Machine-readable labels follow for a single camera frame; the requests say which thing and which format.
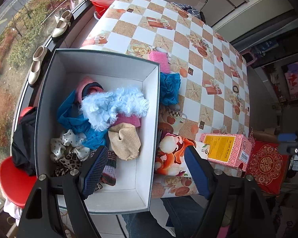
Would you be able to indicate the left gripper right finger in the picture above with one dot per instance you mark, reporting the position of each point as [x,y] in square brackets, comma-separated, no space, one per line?
[200,170]

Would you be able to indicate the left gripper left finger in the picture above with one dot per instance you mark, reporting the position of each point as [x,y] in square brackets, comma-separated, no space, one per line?
[91,171]

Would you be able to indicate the leopard print scrunchie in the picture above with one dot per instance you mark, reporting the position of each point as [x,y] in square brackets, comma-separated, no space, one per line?
[67,163]

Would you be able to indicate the beige knitted cloth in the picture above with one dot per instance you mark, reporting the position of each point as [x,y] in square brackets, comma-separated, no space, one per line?
[124,141]

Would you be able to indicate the fluffy light blue cloth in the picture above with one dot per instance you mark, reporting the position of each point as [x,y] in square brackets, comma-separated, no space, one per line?
[102,108]

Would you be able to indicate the floral tissue pack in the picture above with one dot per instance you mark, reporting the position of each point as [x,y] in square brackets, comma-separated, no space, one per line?
[170,155]

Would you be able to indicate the white polka dot scrunchie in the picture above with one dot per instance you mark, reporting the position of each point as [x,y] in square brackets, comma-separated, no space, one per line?
[69,143]

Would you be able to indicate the pink tissue box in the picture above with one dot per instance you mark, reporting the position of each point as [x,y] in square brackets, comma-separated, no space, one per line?
[231,150]

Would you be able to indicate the grey cardboard box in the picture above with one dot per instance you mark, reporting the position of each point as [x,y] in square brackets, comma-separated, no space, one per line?
[133,188]

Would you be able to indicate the checkered patterned tablecloth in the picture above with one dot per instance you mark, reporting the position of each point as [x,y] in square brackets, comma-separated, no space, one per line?
[203,72]

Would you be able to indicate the black garment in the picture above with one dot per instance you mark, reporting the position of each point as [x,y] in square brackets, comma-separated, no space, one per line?
[23,155]

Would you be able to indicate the red plastic stool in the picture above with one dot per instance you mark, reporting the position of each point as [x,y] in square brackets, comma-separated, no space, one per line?
[15,183]

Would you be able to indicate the pink knitted sock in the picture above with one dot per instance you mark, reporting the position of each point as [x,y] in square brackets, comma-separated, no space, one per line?
[86,87]

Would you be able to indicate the cream shoe near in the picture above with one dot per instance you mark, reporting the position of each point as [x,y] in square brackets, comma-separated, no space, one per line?
[37,61]

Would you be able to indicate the cream shoe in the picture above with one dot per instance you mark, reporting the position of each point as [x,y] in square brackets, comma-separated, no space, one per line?
[63,24]
[37,61]

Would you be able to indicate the cream shoe far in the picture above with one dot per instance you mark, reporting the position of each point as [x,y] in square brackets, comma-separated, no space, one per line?
[63,24]

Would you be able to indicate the red plastic basin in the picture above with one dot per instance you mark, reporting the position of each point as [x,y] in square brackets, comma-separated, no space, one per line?
[100,8]

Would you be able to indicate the plaid dark cloth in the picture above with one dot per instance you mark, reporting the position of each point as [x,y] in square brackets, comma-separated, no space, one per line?
[188,9]

